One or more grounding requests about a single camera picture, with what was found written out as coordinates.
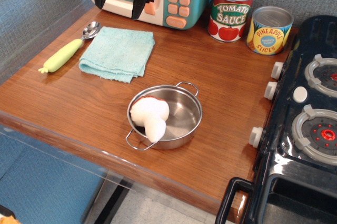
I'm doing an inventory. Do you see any white plush mushroom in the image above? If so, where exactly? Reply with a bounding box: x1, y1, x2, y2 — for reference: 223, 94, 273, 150
130, 96, 170, 143

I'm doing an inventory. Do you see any upper white stove knob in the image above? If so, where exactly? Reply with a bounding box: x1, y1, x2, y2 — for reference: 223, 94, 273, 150
271, 62, 284, 80

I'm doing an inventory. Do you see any middle white stove knob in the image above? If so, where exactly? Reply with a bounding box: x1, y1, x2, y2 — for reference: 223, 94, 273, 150
264, 82, 277, 101

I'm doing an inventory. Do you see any black toy stove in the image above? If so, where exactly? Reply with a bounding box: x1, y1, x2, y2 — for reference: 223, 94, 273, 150
216, 15, 336, 223

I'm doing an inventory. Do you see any stainless steel pot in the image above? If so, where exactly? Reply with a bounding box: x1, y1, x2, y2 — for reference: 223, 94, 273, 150
127, 82, 202, 151

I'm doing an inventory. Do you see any light blue cloth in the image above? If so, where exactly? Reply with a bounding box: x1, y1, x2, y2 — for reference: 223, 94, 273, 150
79, 27, 155, 84

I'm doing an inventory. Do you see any pineapple slices can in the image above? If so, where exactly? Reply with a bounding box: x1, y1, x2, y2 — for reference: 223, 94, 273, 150
246, 6, 294, 55

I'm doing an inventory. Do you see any spoon with green handle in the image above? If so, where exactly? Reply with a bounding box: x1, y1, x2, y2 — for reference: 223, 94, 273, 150
38, 22, 101, 74

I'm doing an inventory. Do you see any white stove knob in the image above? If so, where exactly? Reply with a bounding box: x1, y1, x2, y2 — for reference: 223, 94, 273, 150
249, 127, 264, 148
271, 62, 284, 80
264, 82, 277, 101

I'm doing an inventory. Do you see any tomato sauce can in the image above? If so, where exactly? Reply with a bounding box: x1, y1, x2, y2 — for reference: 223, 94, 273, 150
208, 0, 253, 42

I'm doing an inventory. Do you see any lower white stove knob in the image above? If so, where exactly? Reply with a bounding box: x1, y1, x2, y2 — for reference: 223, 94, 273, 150
249, 127, 264, 148

